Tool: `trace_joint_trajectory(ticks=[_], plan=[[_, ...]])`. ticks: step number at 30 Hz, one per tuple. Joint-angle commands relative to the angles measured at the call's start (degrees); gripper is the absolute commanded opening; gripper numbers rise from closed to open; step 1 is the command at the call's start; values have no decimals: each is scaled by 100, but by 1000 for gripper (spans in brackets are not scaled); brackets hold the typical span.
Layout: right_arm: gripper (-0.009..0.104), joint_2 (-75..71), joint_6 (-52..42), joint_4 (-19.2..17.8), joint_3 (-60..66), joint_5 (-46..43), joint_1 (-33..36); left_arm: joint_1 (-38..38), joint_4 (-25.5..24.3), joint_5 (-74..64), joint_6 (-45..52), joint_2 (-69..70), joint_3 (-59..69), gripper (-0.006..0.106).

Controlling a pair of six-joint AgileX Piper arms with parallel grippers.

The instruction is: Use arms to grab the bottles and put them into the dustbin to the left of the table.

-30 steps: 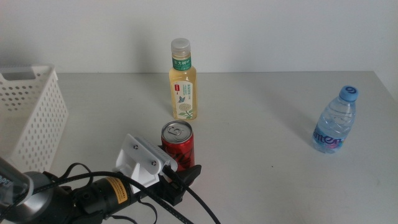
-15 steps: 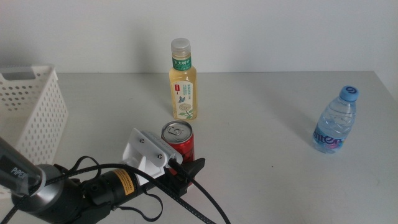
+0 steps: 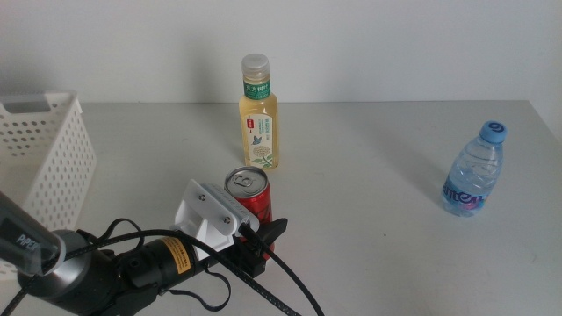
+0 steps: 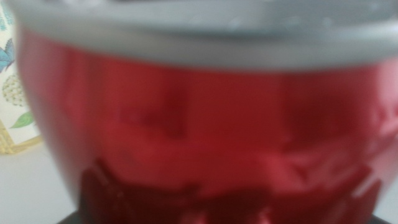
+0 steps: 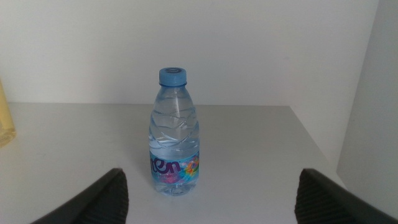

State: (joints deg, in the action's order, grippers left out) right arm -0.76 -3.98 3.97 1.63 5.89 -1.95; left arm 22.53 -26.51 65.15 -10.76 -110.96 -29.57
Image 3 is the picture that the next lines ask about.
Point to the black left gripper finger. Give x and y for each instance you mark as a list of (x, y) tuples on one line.
[(274, 230)]

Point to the red cola can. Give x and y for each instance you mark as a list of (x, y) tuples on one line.
[(257, 199)]

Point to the yellow tea bottle green label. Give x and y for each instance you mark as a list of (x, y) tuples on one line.
[(259, 127)]

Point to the clear water bottle blue cap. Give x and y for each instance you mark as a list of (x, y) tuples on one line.
[(472, 175)]

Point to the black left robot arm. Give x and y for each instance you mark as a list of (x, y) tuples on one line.
[(88, 281)]

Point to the white perforated plastic basket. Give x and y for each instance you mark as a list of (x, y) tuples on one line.
[(52, 175)]

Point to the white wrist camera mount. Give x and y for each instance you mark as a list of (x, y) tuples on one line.
[(206, 215)]

